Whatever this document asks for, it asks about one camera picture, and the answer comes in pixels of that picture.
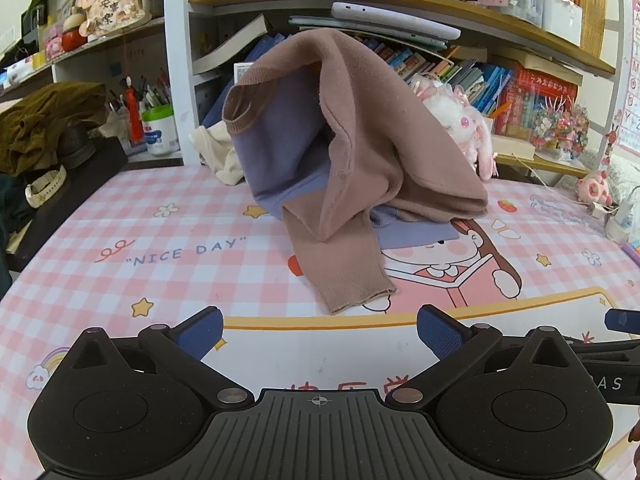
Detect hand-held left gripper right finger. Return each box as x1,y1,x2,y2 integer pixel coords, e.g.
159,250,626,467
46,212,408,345
385,304,582,408

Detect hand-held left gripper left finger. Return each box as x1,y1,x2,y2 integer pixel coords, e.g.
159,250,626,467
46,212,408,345
62,306,256,410

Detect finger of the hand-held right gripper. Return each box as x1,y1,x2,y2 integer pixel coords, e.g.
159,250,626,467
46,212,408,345
570,339,640,367
604,308,640,334

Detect pink and purple sweater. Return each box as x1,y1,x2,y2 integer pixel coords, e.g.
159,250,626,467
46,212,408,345
222,29,490,316

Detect white charger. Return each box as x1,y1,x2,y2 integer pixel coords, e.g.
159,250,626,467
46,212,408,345
590,200,637,246

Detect pink pig toy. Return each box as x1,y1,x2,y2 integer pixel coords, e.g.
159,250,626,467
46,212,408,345
575,170,617,208

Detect grey quilted cloth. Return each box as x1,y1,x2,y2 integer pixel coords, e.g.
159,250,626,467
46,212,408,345
607,155,640,207

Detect cream cloth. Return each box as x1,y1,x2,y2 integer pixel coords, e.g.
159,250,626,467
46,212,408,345
189,125,247,187

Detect black case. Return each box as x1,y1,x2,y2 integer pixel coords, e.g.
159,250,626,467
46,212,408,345
0,135,129,274

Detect cream thick flat book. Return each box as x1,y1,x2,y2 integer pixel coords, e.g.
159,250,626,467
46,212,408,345
492,132,538,162

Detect colourful beaded tree ornament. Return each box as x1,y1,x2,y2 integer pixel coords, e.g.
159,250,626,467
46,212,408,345
532,97,591,159

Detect white tub with green lid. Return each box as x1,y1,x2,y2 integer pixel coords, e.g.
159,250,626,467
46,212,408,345
140,105,181,157

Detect white pink plush bunny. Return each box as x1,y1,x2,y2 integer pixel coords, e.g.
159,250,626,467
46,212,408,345
410,74,499,182

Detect beige wristwatch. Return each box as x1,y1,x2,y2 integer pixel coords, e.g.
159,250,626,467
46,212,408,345
25,165,68,209

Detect dark brown leather item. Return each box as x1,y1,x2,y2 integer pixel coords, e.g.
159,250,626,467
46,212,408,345
57,122,97,170

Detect red tassel charm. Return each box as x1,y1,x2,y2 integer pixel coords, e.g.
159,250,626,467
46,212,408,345
124,76,146,144

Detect red book box set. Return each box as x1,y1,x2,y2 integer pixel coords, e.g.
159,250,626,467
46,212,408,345
500,65,581,137

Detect bunch of pens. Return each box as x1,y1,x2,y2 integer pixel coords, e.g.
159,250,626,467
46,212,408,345
105,74,173,111

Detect white bookshelf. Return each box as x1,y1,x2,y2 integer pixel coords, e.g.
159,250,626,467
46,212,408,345
0,0,626,191

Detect row of colourful books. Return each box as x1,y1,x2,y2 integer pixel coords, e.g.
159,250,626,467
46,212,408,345
245,35,516,121

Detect olive brown jacket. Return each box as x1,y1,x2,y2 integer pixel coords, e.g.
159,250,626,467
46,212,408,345
0,81,109,177

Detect thick white paperback book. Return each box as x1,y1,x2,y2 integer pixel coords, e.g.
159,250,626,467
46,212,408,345
192,14,273,75

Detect white storage box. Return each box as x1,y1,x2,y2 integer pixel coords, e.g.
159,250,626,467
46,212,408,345
510,0,584,47

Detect woven straw box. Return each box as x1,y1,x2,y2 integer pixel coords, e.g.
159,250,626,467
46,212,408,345
575,0,609,59

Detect white tablet device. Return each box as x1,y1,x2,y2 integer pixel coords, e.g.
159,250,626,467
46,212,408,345
331,1,462,41

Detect grey tablet device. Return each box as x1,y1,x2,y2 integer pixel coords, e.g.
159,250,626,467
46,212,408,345
289,15,448,51

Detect red apple ornament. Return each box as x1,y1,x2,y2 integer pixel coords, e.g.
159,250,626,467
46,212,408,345
61,27,87,53

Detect white cable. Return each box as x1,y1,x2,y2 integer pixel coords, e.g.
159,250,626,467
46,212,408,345
510,152,596,207

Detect red cartoon wall stickers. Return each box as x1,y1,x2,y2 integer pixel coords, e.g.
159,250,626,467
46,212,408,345
602,129,622,167

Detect alphabet wall poster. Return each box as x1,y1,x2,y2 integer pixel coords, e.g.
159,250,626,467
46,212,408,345
617,0,640,155

